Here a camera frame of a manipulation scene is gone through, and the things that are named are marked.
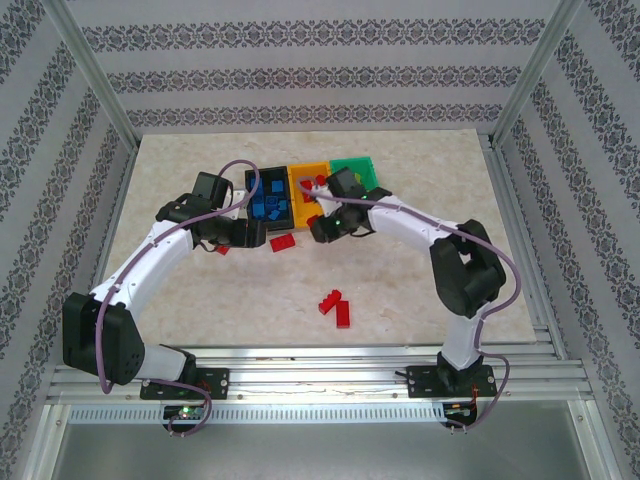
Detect yellow plastic bin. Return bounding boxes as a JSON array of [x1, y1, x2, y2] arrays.
[[288, 162, 334, 230]]

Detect black plastic bin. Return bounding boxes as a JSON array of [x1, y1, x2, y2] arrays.
[[243, 165, 297, 233]]

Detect green plastic bin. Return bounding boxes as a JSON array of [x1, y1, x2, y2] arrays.
[[328, 156, 377, 192]]

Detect circuit board with green light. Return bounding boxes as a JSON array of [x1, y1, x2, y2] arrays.
[[162, 404, 209, 426]]

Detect grey metal panel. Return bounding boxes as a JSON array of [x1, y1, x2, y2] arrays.
[[29, 402, 619, 480]]

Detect aluminium mounting rail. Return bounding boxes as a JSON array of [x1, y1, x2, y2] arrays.
[[47, 343, 594, 404]]

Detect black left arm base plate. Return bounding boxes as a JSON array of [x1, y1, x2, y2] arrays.
[[141, 367, 230, 401]]

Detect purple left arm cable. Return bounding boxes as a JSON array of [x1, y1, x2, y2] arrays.
[[96, 158, 262, 439]]

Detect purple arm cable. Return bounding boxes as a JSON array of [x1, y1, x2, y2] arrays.
[[96, 158, 262, 439], [297, 178, 526, 436]]

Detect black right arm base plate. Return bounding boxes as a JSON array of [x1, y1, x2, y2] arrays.
[[407, 364, 496, 400]]

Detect slotted grey cable duct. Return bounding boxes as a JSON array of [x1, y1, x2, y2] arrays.
[[67, 403, 446, 424]]

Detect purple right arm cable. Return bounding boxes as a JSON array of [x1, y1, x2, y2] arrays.
[[297, 178, 526, 436]]

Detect aluminium frame post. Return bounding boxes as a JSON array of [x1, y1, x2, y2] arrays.
[[42, 0, 141, 151], [487, 0, 586, 149]]

